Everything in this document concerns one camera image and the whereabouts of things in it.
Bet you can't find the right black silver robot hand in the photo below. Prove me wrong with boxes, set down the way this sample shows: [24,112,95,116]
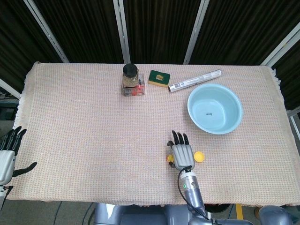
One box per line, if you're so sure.
[166,130,196,171]

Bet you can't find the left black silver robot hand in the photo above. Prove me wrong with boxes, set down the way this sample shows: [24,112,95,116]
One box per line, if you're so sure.
[0,126,38,186]

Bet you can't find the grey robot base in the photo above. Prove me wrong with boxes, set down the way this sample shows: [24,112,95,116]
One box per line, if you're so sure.
[93,202,192,225]

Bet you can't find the yellow round plastic disc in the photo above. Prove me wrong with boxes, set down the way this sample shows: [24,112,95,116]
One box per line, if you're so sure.
[194,151,206,163]

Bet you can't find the light blue plastic basin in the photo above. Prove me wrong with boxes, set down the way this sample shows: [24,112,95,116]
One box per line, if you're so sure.
[187,83,244,135]

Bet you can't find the black round stool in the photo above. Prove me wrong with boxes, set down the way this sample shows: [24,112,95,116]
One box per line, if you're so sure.
[206,203,232,213]

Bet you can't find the silver foil roll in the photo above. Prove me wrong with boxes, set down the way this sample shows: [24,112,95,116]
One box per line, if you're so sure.
[168,69,223,93]

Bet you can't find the glass jar with black lid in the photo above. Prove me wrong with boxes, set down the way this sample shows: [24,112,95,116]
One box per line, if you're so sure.
[121,63,140,89]
[120,73,146,97]

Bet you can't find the green yellow sponge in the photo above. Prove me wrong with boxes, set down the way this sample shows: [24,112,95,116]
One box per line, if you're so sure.
[147,69,171,89]

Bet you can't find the pink woven tablecloth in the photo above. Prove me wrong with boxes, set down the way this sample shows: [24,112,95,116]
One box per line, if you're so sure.
[6,61,297,208]

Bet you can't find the black curtain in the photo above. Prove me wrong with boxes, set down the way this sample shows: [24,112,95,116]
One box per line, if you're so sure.
[0,0,300,111]

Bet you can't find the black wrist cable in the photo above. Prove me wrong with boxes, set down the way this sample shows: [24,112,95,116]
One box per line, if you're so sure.
[177,165,218,222]

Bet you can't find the white metal post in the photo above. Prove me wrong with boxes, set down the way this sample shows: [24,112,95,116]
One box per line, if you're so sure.
[0,78,22,99]
[183,0,210,65]
[259,22,300,68]
[23,0,70,63]
[112,0,131,64]

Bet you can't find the white metal frame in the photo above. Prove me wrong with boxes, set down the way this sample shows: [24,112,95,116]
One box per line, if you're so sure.
[286,108,300,142]

